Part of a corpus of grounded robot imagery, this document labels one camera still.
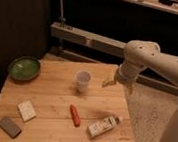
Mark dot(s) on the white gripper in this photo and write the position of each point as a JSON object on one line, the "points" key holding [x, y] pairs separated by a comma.
{"points": [[126, 74]]}

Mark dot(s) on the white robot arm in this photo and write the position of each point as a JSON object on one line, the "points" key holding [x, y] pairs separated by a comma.
{"points": [[139, 55]]}

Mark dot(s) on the green ceramic bowl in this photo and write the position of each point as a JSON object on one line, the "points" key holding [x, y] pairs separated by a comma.
{"points": [[24, 68]]}

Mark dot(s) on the translucent plastic cup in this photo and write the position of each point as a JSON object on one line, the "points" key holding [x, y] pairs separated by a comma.
{"points": [[82, 80]]}

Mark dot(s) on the white tube with box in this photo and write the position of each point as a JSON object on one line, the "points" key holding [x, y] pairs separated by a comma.
{"points": [[102, 126]]}

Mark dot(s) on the wooden table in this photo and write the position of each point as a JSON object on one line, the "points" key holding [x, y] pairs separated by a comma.
{"points": [[52, 93]]}

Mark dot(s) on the red marker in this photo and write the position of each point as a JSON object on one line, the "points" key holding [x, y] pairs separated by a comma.
{"points": [[75, 115]]}

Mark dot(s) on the grey metal beam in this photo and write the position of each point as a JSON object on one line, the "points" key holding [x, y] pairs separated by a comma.
{"points": [[88, 39]]}

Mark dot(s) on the metal pole stand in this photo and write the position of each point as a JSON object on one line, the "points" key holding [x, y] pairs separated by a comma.
{"points": [[62, 19]]}

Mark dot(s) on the white sponge block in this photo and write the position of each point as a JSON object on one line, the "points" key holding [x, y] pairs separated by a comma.
{"points": [[26, 110]]}

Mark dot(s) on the grey rectangular block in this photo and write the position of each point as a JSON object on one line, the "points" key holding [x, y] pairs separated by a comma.
{"points": [[10, 127]]}

